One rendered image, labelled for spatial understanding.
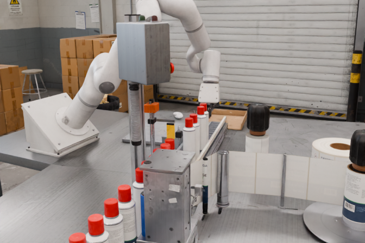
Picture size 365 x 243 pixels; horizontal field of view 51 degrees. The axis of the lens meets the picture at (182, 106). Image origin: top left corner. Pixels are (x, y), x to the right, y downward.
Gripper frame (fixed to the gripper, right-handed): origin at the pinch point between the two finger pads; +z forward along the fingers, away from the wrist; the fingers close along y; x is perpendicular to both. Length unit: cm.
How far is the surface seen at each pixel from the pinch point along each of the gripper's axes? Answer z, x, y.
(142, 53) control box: -11, -78, -6
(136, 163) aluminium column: 24, -51, -15
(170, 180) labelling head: 25, -97, 12
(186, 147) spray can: 17.1, -33.2, -1.4
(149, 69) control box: -6, -76, -4
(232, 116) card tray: -5, 64, 3
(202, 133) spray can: 10.3, -14.0, 1.0
